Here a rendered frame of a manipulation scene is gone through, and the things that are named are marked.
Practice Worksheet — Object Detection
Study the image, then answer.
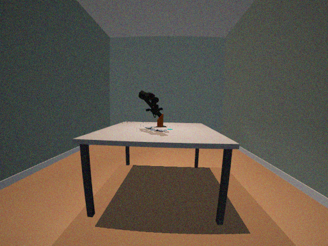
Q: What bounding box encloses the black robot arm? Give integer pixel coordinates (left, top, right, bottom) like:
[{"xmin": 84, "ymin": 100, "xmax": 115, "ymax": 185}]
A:
[{"xmin": 138, "ymin": 91, "xmax": 162, "ymax": 118}]

